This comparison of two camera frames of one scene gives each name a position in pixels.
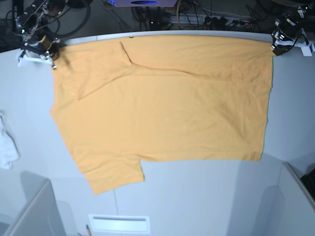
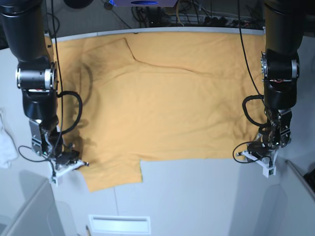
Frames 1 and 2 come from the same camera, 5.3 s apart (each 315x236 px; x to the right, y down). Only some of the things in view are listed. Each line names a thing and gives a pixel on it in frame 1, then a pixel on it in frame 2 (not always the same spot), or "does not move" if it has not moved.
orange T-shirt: [118, 101] does not move
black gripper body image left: [41, 40] to [68, 158]
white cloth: [9, 152] does not move
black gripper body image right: [288, 28] to [258, 149]
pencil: [88, 233] does not move
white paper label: [119, 223] does not move
